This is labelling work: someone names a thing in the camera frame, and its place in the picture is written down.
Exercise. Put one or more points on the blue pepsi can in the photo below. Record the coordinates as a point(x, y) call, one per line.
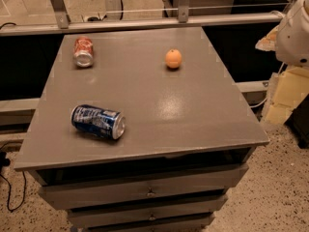
point(98, 121)

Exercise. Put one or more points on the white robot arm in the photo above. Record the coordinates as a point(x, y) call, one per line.
point(292, 40)

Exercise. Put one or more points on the red soda can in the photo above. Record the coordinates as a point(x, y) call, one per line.
point(83, 53)

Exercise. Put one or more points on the grey drawer cabinet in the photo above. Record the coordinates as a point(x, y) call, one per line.
point(190, 117)

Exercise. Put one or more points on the orange fruit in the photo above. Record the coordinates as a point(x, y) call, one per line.
point(173, 59)

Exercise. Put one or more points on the top grey drawer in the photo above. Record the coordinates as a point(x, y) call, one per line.
point(90, 194)

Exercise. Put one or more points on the grey drawer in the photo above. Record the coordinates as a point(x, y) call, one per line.
point(90, 194)
point(159, 225)
point(146, 210)

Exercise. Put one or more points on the bottom grey drawer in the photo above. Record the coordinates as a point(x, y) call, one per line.
point(159, 225)

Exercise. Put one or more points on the middle grey drawer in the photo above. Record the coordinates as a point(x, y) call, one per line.
point(146, 210)

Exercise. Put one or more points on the yellow foam block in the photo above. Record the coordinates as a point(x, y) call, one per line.
point(291, 89)

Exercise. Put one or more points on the metal railing frame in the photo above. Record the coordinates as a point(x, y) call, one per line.
point(64, 26)

